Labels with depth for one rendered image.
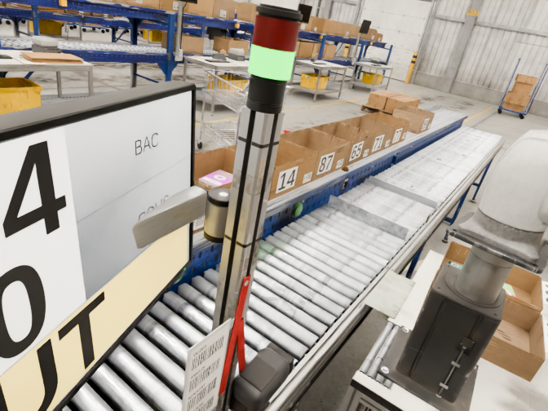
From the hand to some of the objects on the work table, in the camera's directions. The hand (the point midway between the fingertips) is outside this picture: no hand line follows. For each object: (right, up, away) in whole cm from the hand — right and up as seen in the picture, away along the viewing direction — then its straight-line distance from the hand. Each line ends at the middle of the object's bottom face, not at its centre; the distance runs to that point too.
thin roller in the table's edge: (+36, -2, +60) cm, 70 cm away
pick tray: (+73, +1, +76) cm, 106 cm away
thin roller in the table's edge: (+34, -1, +61) cm, 70 cm away
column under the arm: (+48, -5, +55) cm, 73 cm away
